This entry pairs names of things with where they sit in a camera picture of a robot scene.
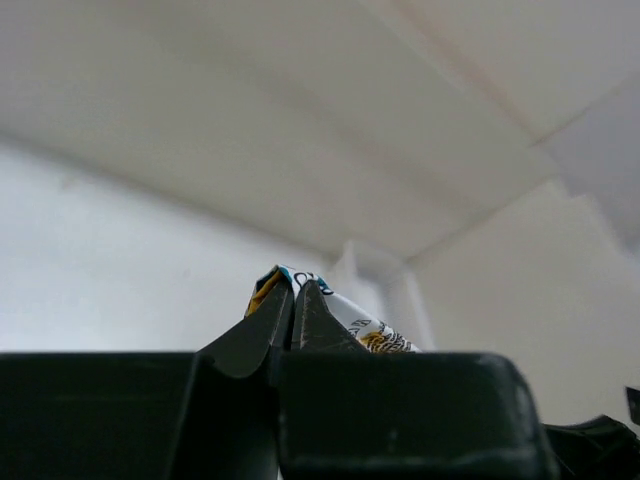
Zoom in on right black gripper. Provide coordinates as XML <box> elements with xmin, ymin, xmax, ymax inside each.
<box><xmin>544</xmin><ymin>415</ymin><xmax>639</xmax><ymax>480</ymax></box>

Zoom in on white yellow teal printed shorts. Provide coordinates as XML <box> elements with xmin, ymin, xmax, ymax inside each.
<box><xmin>245</xmin><ymin>265</ymin><xmax>420</xmax><ymax>354</ymax></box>

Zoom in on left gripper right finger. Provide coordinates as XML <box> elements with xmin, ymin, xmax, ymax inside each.
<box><xmin>277</xmin><ymin>283</ymin><xmax>558</xmax><ymax>479</ymax></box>

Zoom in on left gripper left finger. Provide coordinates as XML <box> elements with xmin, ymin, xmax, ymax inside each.
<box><xmin>1</xmin><ymin>281</ymin><xmax>293</xmax><ymax>479</ymax></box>

